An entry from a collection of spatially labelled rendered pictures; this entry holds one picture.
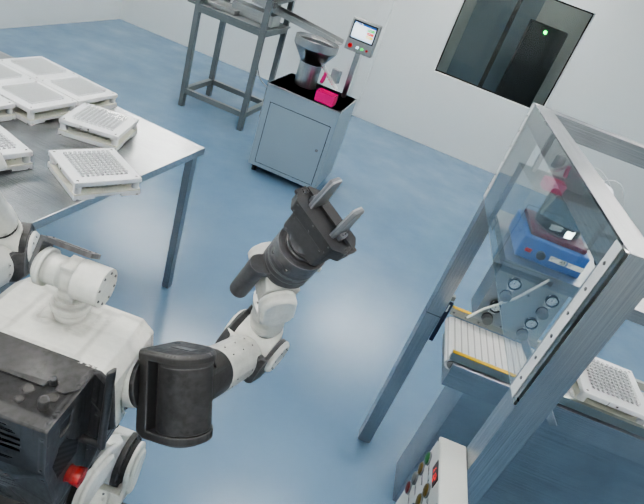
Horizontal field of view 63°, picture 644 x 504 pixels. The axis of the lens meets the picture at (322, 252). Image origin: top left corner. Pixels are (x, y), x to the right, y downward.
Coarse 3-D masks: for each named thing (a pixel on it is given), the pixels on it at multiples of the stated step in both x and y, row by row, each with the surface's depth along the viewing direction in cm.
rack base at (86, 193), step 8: (56, 168) 190; (56, 176) 188; (64, 176) 187; (64, 184) 184; (128, 184) 196; (72, 192) 181; (88, 192) 184; (96, 192) 185; (104, 192) 187; (112, 192) 189; (120, 192) 192; (128, 192) 194; (136, 192) 196
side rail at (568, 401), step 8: (456, 360) 176; (464, 360) 176; (480, 368) 176; (488, 368) 175; (496, 376) 176; (504, 376) 175; (560, 400) 175; (568, 400) 174; (576, 400) 174; (576, 408) 175; (584, 408) 174; (592, 408) 174; (592, 416) 175; (600, 416) 174; (608, 416) 174; (616, 416) 174; (616, 424) 174; (624, 424) 174; (632, 424) 173; (632, 432) 175; (640, 432) 174
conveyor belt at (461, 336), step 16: (448, 320) 199; (448, 336) 190; (464, 336) 191; (480, 336) 195; (496, 336) 198; (448, 352) 182; (464, 352) 183; (480, 352) 186; (496, 352) 189; (448, 368) 181
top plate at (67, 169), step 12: (60, 156) 189; (120, 156) 203; (60, 168) 184; (72, 168) 185; (132, 168) 198; (72, 180) 179; (84, 180) 181; (96, 180) 183; (108, 180) 186; (120, 180) 189; (132, 180) 192
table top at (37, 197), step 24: (48, 120) 224; (144, 120) 255; (24, 144) 202; (48, 144) 208; (72, 144) 214; (144, 144) 234; (168, 144) 241; (192, 144) 249; (144, 168) 216; (168, 168) 227; (24, 192) 177; (48, 192) 181; (24, 216) 166; (48, 216) 170
